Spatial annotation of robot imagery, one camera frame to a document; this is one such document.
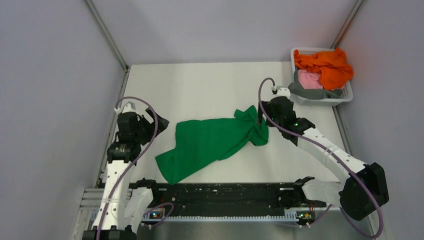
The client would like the pink t shirt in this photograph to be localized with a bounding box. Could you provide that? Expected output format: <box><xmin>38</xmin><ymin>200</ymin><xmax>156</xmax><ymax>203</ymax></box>
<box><xmin>298</xmin><ymin>69</ymin><xmax>324</xmax><ymax>90</ymax></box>

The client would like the right aluminium frame post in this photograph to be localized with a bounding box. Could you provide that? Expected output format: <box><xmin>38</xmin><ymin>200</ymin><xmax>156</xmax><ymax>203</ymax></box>
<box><xmin>330</xmin><ymin>0</ymin><xmax>367</xmax><ymax>49</ymax></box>

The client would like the grey t shirt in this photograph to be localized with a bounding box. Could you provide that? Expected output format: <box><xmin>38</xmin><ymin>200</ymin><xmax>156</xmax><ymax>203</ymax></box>
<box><xmin>288</xmin><ymin>70</ymin><xmax>343</xmax><ymax>100</ymax></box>

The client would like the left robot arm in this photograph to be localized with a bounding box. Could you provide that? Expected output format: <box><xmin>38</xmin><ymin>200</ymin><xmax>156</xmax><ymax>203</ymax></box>
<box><xmin>82</xmin><ymin>102</ymin><xmax>169</xmax><ymax>240</ymax></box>

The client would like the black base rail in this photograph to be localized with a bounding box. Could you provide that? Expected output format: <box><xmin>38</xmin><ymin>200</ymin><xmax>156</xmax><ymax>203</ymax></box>
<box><xmin>132</xmin><ymin>181</ymin><xmax>332</xmax><ymax>220</ymax></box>

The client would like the white plastic basket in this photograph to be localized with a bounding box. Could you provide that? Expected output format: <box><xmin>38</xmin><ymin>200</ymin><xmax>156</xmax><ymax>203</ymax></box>
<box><xmin>289</xmin><ymin>47</ymin><xmax>354</xmax><ymax>107</ymax></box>

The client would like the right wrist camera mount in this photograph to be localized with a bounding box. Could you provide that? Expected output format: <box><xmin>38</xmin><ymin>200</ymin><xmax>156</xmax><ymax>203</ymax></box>
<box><xmin>271</xmin><ymin>86</ymin><xmax>291</xmax><ymax>99</ymax></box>

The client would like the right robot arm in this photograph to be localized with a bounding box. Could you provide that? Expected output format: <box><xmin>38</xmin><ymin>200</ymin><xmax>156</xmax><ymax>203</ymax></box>
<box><xmin>257</xmin><ymin>96</ymin><xmax>390</xmax><ymax>221</ymax></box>

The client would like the orange t shirt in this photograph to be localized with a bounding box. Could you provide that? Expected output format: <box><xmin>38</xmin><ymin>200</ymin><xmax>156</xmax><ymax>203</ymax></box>
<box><xmin>293</xmin><ymin>47</ymin><xmax>354</xmax><ymax>91</ymax></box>

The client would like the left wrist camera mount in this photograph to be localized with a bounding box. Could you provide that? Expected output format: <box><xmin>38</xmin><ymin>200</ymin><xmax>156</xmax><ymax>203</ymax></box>
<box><xmin>114</xmin><ymin>101</ymin><xmax>137</xmax><ymax>115</ymax></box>

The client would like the green t shirt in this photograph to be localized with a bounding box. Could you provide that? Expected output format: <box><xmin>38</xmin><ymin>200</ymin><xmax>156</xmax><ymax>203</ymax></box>
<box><xmin>155</xmin><ymin>105</ymin><xmax>269</xmax><ymax>185</ymax></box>

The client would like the left aluminium frame post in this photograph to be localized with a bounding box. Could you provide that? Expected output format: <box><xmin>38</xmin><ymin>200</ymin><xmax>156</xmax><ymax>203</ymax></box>
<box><xmin>83</xmin><ymin>0</ymin><xmax>130</xmax><ymax>72</ymax></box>

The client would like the aluminium frame post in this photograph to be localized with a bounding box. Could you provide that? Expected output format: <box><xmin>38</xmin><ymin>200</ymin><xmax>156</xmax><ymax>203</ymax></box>
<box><xmin>330</xmin><ymin>0</ymin><xmax>367</xmax><ymax>49</ymax></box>
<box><xmin>83</xmin><ymin>0</ymin><xmax>130</xmax><ymax>72</ymax></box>

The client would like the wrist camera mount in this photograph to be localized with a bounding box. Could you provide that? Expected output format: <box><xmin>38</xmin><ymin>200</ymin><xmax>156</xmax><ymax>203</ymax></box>
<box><xmin>271</xmin><ymin>86</ymin><xmax>291</xmax><ymax>99</ymax></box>
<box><xmin>114</xmin><ymin>101</ymin><xmax>137</xmax><ymax>115</ymax></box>

